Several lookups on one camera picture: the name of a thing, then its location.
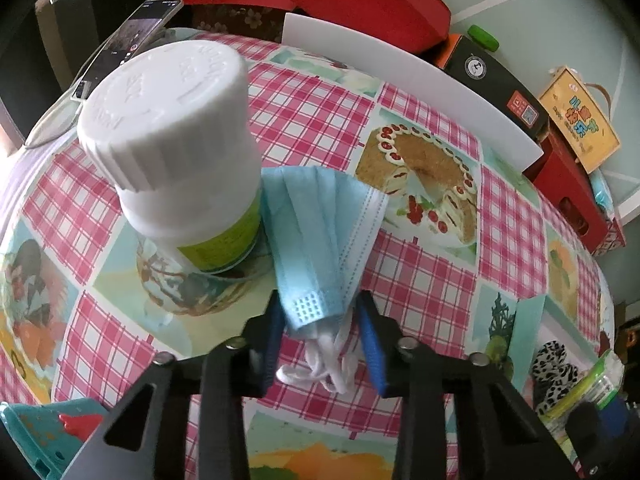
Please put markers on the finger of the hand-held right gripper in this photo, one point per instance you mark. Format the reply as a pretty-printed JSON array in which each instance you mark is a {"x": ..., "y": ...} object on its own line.
[
  {"x": 615, "y": 412},
  {"x": 582, "y": 422}
]

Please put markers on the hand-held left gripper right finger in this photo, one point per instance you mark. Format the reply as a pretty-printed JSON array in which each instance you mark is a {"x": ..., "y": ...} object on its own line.
[{"x": 372, "y": 345}]

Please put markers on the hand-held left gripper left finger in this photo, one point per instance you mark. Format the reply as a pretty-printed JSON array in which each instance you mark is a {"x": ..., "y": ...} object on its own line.
[{"x": 274, "y": 330}]

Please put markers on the green tissue packet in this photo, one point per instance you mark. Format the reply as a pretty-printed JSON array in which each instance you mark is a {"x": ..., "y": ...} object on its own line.
[{"x": 595, "y": 385}]

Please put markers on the leopard print scrunchie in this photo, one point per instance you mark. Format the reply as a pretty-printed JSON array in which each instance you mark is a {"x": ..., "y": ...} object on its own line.
[{"x": 550, "y": 370}]

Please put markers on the white tray with teal rim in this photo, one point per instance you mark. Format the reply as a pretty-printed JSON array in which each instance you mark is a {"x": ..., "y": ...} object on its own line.
[{"x": 565, "y": 325}]

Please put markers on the blue face mask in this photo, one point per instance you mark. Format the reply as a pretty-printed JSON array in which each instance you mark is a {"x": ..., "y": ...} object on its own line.
[{"x": 320, "y": 240}]

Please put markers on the red patterned box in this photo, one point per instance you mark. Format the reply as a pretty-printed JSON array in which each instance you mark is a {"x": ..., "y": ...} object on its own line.
[{"x": 610, "y": 235}]

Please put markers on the pack of blue masks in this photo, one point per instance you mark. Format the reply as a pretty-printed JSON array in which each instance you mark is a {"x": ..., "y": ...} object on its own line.
[{"x": 602, "y": 192}]

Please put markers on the red cardboard box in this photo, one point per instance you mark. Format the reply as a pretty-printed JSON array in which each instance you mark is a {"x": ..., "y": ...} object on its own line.
[{"x": 565, "y": 190}]

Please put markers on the white plastic bottle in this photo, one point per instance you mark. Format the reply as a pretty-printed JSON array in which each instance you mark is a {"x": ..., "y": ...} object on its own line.
[{"x": 165, "y": 110}]

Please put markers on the teal plastic toy box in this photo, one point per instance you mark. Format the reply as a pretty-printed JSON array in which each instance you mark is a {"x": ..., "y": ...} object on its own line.
[{"x": 30, "y": 435}]

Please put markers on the white board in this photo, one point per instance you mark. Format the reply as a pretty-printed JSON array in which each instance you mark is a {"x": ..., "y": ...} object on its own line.
[{"x": 400, "y": 75}]

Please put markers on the black carton box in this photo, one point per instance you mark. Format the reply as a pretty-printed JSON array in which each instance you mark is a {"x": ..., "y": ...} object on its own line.
[{"x": 495, "y": 85}]

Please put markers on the orange box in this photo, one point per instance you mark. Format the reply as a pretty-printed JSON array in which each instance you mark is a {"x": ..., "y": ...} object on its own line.
[{"x": 447, "y": 50}]

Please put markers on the dark floral box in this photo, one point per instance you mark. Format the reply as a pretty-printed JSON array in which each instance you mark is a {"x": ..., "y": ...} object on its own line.
[{"x": 235, "y": 22}]

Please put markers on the green capped bottle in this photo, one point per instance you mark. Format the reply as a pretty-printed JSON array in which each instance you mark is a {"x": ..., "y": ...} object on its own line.
[{"x": 482, "y": 37}]

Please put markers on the smartphone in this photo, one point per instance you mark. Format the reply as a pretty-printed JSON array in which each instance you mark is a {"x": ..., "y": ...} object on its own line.
[{"x": 130, "y": 35}]

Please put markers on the large red gift box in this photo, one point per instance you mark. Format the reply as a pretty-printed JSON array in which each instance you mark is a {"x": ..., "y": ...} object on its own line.
[{"x": 370, "y": 0}]

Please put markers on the black cabinet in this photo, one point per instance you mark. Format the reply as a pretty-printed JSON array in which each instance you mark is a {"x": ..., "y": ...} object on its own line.
[{"x": 30, "y": 60}]

